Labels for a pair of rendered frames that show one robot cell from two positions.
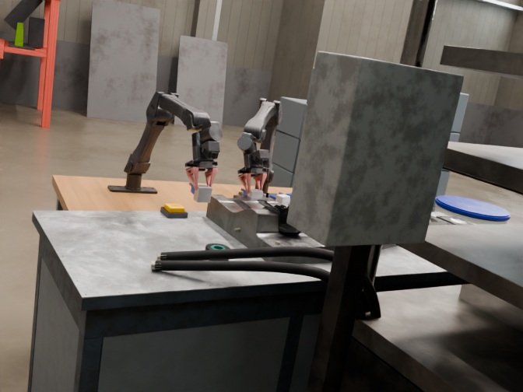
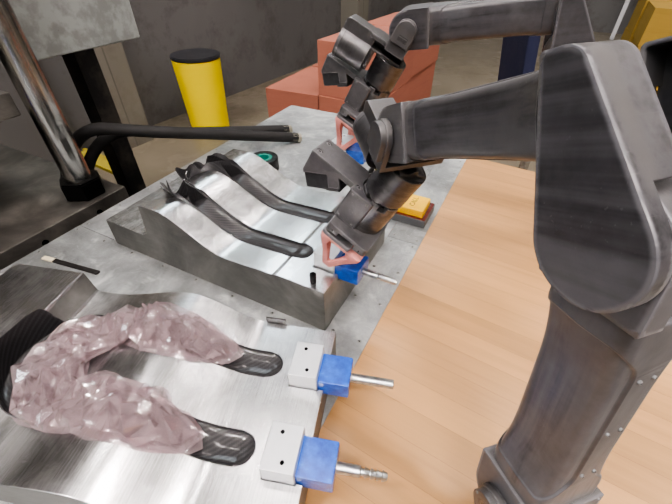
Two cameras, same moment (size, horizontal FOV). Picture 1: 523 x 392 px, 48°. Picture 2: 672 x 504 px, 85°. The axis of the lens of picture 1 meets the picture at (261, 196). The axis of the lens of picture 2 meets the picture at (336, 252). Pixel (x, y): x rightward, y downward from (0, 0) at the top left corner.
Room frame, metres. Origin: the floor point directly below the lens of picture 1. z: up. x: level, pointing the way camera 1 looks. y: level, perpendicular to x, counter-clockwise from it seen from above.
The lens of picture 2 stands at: (2.67, -0.20, 1.29)
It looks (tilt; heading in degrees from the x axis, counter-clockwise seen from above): 40 degrees down; 150
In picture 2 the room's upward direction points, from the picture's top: straight up
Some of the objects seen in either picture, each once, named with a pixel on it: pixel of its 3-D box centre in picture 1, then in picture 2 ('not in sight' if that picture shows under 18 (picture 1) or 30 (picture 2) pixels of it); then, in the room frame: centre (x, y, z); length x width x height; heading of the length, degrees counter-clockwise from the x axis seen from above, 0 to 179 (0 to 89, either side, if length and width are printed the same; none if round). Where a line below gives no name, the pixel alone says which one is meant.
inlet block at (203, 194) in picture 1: (197, 189); (362, 153); (2.06, 0.23, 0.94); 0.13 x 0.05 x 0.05; 32
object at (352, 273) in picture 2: (249, 193); (357, 269); (2.32, 0.05, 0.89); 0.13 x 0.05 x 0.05; 32
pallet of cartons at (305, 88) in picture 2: not in sight; (357, 82); (0.05, 1.55, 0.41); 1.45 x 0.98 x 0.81; 116
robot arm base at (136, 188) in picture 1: (133, 181); not in sight; (2.41, 0.54, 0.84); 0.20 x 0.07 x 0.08; 117
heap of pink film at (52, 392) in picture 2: not in sight; (118, 361); (2.32, -0.29, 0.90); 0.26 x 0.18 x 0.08; 49
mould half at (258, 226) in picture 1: (269, 220); (245, 216); (2.06, -0.04, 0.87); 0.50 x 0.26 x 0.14; 32
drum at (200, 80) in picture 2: not in sight; (203, 93); (-0.67, 0.48, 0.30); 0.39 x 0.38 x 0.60; 27
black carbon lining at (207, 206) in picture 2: (272, 206); (244, 199); (2.08, -0.04, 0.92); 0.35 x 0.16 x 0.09; 32
